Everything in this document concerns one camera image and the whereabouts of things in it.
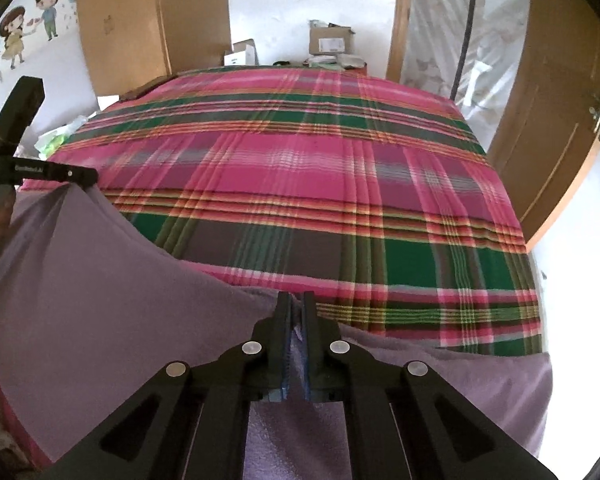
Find purple fleece pants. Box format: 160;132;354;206
0;185;553;479

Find green tissue pack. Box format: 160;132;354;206
34;115;88;160

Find dark smartphone on bed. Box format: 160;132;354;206
119;75;176;102

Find wooden wardrobe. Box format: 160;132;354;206
76;0;230;96

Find plaid pink green bedsheet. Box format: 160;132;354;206
0;65;544;468

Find white carton box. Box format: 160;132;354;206
223;39;259;66

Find wooden door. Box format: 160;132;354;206
488;0;600;249

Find brown cardboard box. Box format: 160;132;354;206
309;21;355;55

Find red gift box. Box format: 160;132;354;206
304;53;367;76

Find cartoon couple wall sticker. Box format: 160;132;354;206
0;0;59;70

